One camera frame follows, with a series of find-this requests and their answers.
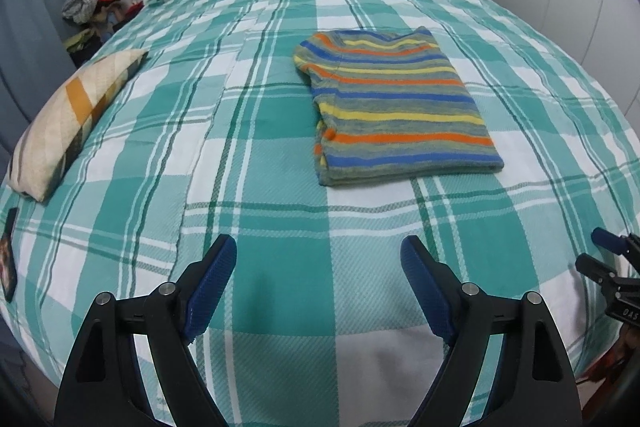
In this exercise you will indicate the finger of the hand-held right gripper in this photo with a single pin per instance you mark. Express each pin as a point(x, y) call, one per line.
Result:
point(606, 239)
point(595, 267)

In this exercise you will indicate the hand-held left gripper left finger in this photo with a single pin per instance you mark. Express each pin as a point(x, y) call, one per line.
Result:
point(212, 287)

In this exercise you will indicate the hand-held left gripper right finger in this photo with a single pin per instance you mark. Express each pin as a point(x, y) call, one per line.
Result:
point(422, 287)

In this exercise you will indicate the striped knitted sweater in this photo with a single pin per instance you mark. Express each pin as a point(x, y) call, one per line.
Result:
point(395, 107)

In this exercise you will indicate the pile of mixed clothes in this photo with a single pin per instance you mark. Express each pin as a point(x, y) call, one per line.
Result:
point(97, 29)

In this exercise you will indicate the green plaid blanket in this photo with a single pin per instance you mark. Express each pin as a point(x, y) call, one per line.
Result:
point(260, 157)

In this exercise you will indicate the dark phone on bed edge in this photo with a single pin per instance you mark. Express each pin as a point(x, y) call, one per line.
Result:
point(7, 257)

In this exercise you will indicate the beige striped pillow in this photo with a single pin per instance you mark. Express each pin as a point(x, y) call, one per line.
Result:
point(75, 117)

